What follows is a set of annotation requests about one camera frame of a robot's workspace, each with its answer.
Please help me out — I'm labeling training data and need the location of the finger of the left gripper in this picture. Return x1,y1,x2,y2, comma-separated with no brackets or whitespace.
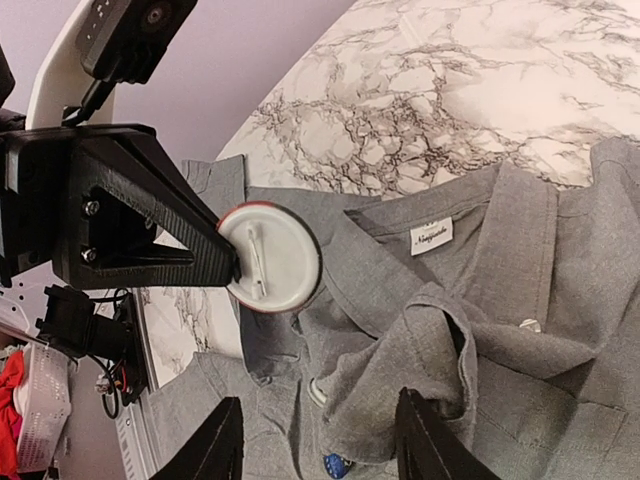
52,126,239,290

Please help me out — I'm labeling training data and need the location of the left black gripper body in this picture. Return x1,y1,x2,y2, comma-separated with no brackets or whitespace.
1,73,80,287

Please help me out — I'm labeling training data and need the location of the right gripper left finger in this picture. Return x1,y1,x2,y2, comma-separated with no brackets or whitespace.
152,397,244,480

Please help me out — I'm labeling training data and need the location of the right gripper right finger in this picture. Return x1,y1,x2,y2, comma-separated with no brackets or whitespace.
395,388,498,480

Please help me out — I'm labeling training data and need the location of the orange portrait brooch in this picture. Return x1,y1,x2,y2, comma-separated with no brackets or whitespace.
217,201,322,314

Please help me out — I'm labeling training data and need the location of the grey button-up shirt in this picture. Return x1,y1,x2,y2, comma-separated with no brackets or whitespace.
150,138,639,479

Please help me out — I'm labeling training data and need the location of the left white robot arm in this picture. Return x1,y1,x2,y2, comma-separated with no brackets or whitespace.
1,1,240,290

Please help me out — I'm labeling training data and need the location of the white laundry basket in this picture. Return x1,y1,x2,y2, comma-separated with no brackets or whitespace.
1,344,71,478

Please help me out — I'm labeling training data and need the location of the front aluminium rail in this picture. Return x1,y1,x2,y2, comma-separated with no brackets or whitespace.
115,404,157,480

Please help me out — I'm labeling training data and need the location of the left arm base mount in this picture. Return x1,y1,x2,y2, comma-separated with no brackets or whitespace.
36,285,149,420

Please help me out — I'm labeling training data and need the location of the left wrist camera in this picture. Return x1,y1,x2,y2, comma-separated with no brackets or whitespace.
76,0,197,84

